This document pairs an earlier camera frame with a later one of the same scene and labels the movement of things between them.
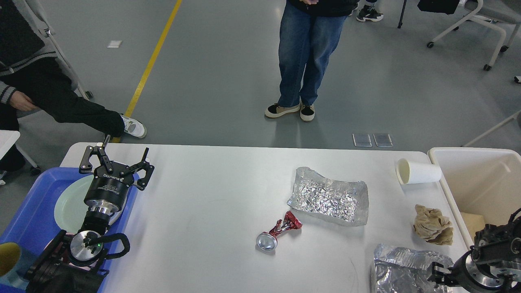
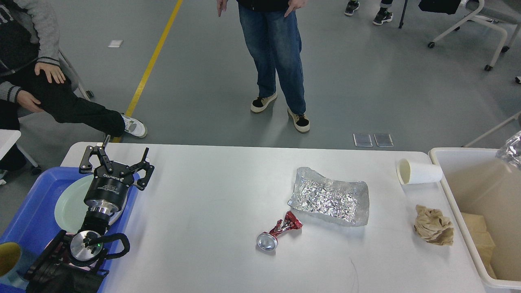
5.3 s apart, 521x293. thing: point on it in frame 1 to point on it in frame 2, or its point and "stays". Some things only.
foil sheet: x=399 y=270 to x=511 y=150
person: x=308 y=31 to x=272 y=30
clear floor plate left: x=362 y=140 stays
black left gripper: x=107 y=190 stays
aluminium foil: x=346 y=202 stays
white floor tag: x=114 y=44 stays
